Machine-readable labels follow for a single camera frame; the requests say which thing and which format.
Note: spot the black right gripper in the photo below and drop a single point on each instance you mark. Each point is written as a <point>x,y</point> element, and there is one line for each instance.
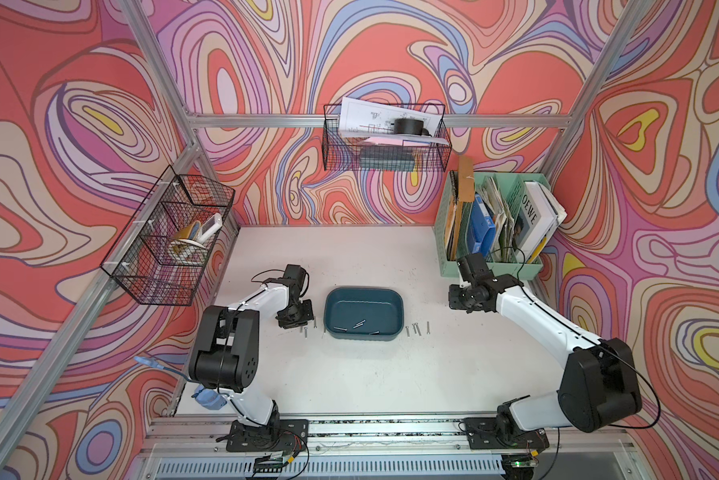
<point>454,302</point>

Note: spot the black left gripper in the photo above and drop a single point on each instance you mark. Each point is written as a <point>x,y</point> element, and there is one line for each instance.
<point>307,314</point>

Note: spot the teal plastic storage box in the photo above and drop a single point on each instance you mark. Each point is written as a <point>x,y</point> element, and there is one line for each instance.
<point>383,309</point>

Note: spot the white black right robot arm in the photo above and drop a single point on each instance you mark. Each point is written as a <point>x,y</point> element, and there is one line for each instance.
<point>599,385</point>

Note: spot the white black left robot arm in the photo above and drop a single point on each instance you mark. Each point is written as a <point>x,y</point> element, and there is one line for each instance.
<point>225,357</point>

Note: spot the blue binder in organizer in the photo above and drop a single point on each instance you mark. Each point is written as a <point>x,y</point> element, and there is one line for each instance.
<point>482,230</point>

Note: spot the green plastic file organizer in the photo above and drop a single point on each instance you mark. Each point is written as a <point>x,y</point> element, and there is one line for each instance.
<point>499,192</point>

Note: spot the white book in organizer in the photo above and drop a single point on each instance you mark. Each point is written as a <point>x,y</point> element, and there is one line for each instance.
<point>538,217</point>

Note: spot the white tube in left basket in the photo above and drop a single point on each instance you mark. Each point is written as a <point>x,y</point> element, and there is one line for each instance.
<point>208,229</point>

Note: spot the brown cardboard folder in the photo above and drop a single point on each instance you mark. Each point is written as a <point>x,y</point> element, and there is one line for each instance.
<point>464,195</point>

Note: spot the white paper sheets in basket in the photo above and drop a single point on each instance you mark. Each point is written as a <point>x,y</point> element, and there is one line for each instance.
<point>389,124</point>

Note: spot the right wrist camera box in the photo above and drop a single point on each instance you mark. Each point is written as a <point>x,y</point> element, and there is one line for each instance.
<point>473,269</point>

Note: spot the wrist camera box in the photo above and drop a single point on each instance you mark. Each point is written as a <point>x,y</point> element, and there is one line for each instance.
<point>295,278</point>
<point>473,269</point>

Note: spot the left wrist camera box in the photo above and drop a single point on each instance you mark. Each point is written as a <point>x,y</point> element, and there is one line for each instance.
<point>295,278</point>

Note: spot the black wire basket left wall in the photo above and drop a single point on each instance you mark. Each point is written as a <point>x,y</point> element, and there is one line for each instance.
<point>156,261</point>

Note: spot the black wire basket wall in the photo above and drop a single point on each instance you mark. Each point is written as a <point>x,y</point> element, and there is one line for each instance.
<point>156,261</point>
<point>358,154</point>

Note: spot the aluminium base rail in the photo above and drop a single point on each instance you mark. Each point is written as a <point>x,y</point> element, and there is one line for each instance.
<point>420,446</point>

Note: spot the black wire basket rear wall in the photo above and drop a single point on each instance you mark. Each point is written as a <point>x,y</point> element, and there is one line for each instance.
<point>358,154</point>

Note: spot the aluminium frame post right rear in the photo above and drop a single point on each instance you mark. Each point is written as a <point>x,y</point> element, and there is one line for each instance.
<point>625,27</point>

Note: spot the aluminium frame post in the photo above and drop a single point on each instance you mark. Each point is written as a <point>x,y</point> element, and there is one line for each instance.
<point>193,156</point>
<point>625,27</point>

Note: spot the aluminium frame post left rear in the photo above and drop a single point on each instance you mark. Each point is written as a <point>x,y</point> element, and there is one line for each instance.
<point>193,156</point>

